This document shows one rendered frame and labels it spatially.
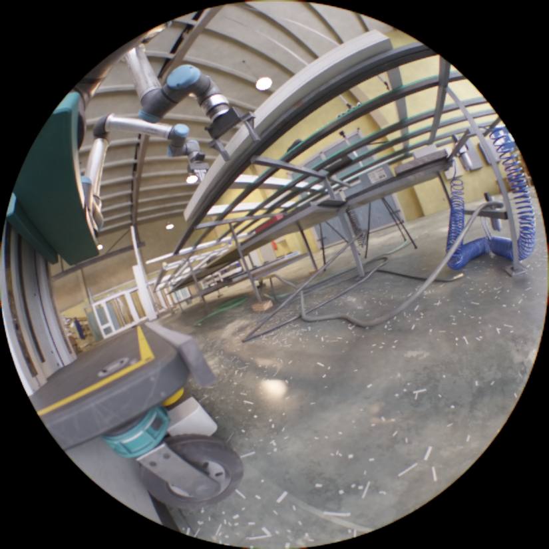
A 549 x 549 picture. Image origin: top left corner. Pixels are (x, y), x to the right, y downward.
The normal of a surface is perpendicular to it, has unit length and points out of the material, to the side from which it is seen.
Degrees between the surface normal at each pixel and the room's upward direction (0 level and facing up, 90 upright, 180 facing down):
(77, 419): 90
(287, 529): 0
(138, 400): 90
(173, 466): 90
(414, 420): 0
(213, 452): 87
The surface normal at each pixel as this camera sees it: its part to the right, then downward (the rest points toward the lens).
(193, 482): 0.69, -0.22
